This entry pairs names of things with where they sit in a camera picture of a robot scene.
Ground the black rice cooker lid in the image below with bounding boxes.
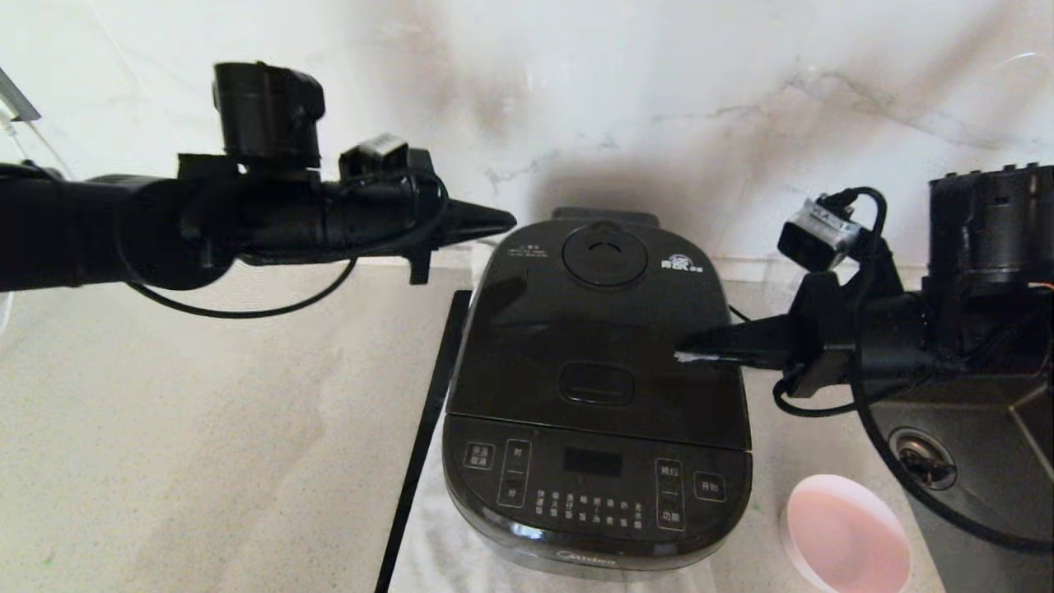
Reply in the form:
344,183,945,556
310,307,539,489
465,208,752,451

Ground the pink bowl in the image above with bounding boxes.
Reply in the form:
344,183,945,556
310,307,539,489
781,474,913,593

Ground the black rice cooker body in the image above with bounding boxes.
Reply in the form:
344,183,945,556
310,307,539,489
441,412,754,581

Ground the metal sink drain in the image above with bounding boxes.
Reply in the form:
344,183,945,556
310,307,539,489
889,428,958,492

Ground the steel sink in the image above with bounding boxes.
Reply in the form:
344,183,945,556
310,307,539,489
865,375,1054,593

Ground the white towel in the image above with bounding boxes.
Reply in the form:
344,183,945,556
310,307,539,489
387,243,717,593

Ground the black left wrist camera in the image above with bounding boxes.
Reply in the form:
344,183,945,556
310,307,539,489
339,134,413,182

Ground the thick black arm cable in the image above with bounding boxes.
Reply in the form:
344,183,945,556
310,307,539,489
815,187,1054,554

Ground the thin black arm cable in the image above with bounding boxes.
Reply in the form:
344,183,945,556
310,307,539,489
124,177,450,320

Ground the dark wall socket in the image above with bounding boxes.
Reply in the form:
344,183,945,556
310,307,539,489
0,66,40,123

